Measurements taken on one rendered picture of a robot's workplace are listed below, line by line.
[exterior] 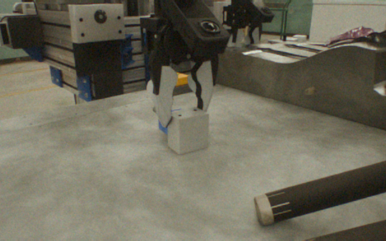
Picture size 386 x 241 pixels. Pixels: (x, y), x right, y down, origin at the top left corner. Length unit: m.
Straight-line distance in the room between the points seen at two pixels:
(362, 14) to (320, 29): 0.89
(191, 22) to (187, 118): 0.14
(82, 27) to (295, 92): 0.53
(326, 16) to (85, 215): 7.51
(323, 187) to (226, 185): 0.12
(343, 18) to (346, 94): 6.96
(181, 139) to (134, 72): 0.67
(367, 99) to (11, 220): 0.56
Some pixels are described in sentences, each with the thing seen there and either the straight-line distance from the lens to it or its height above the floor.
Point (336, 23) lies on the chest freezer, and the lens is 7.66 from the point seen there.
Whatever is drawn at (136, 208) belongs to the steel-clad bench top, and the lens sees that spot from 0.37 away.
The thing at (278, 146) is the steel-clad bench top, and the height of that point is 0.80.
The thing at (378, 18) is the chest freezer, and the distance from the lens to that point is 7.38.
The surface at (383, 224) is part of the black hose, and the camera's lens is 0.31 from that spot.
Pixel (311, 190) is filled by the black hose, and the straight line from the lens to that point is 0.34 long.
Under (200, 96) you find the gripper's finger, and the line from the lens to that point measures 0.48.
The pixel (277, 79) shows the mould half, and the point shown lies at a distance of 0.72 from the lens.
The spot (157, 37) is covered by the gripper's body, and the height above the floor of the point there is 0.96.
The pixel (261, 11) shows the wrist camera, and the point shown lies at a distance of 0.91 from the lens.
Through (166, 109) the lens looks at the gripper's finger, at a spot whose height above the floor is 0.87.
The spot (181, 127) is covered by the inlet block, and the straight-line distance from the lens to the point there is 0.45.
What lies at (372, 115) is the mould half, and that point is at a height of 0.82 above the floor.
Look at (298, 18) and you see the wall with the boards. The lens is 9.00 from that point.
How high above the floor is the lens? 1.01
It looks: 22 degrees down
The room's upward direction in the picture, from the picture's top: straight up
